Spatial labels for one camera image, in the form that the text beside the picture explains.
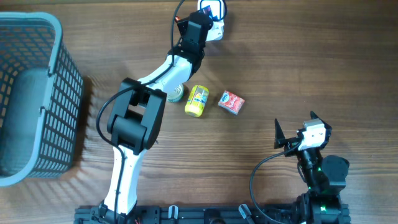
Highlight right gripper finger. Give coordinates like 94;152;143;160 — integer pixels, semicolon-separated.
274;119;286;149
310;111;332;133

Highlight red tissue pack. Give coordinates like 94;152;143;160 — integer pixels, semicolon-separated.
218;90;245;115

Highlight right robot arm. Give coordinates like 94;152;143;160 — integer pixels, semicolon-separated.
274;111;351;224

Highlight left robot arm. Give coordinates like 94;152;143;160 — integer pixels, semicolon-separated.
99;9;214;223

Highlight white barcode scanner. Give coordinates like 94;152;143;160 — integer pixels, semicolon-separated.
197;0;228;42

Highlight silver tin can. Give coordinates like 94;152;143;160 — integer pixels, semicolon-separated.
167;84;185;103

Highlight yellow mentos bottle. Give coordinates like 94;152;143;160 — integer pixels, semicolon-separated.
185;85;209;118

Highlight grey plastic basket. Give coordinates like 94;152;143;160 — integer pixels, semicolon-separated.
1;12;84;187

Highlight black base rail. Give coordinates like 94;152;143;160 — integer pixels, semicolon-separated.
74;204;351;224

